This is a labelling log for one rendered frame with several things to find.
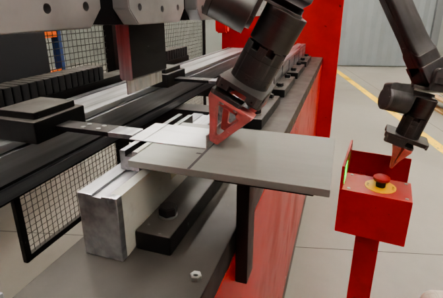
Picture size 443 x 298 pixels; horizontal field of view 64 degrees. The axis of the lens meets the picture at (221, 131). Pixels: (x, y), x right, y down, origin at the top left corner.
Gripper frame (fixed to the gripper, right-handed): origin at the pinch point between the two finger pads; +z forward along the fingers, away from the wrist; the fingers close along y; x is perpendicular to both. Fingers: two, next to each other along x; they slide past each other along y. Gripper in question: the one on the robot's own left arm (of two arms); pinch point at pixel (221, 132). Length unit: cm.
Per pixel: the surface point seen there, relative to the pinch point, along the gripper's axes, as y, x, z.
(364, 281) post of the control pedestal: -39, 50, 35
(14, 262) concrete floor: -56, -67, 150
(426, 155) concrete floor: -274, 132, 49
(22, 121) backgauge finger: 6.8, -28.1, 13.8
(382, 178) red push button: -36, 35, 6
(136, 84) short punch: 4.2, -13.6, -1.4
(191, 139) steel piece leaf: 0.9, -3.4, 3.4
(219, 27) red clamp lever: -13.2, -10.8, -10.7
